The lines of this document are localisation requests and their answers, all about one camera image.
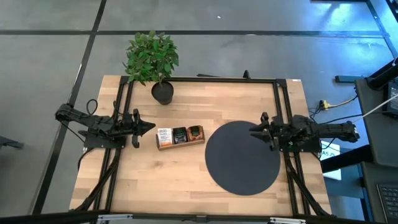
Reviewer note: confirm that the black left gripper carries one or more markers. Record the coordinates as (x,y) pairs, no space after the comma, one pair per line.
(132,127)

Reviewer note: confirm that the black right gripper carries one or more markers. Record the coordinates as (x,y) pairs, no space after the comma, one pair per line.
(278,130)

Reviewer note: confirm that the peach passion fruit tea bag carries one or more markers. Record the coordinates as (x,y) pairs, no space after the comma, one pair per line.
(194,132)

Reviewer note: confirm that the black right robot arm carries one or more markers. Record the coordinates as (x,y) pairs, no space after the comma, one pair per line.
(329,129)

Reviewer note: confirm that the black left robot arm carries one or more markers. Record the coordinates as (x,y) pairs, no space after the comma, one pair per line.
(93,123)

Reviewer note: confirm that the wooden tea organiser box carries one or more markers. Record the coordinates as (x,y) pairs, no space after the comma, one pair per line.
(180,147)

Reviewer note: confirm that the round dark woven placemat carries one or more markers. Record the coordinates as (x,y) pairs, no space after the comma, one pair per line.
(236,161)

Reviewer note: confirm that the potted green plant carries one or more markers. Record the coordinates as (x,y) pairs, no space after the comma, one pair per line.
(152,59)

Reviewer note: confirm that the white box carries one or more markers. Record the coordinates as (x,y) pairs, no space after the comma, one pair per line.
(329,152)

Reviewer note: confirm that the black desk leg beam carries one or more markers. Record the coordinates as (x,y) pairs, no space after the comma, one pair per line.
(345,158)

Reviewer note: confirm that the dark metal floor foot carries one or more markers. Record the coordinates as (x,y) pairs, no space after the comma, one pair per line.
(348,79)

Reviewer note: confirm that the dark grey desk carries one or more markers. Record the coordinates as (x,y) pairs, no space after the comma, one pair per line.
(370,193)
(373,130)

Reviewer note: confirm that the black metal crossbar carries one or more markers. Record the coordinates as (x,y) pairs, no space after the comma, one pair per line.
(62,217)

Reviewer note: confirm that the black diagonal stand beam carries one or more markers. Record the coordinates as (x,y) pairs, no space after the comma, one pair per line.
(382,76)

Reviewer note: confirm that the dark chair base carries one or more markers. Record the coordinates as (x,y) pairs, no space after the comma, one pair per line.
(9,143)

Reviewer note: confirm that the black keyboard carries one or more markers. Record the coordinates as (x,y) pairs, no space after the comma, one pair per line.
(388,202)

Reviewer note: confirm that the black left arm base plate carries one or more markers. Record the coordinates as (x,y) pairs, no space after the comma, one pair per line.
(102,143)

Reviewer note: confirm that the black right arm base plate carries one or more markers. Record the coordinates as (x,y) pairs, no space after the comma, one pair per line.
(311,149)

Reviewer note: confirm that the silver metal bracket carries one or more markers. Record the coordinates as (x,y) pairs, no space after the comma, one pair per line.
(287,220)
(115,216)

